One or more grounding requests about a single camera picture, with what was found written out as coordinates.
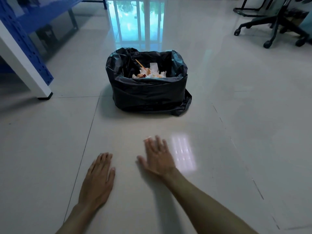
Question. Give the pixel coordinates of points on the person's left forearm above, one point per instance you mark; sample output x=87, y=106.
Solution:
x=73, y=221

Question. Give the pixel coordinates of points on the person's right forearm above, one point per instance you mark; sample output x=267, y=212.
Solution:
x=202, y=207

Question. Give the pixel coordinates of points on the white table leg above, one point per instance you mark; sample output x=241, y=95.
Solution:
x=22, y=63

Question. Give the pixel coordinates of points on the blue metal shelf rack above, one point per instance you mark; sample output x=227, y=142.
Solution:
x=31, y=26

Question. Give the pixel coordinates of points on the person's right thumb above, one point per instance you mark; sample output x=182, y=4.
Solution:
x=142, y=161

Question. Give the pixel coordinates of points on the person's left thumb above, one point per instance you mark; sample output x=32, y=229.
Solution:
x=111, y=176

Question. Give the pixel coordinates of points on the wooden stick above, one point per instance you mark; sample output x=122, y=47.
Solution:
x=140, y=63

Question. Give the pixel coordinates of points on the person's left hand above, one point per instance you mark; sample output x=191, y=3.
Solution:
x=96, y=182

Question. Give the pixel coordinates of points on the person's right hand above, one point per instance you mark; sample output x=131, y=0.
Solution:
x=158, y=160

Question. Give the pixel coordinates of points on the black chair base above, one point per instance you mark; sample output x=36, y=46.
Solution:
x=253, y=8

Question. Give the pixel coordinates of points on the pile of paper trash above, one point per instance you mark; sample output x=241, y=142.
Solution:
x=150, y=72

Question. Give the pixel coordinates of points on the black office chair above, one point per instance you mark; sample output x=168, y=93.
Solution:
x=275, y=21

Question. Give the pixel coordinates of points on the black garbage bag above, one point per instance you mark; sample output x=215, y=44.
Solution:
x=148, y=92

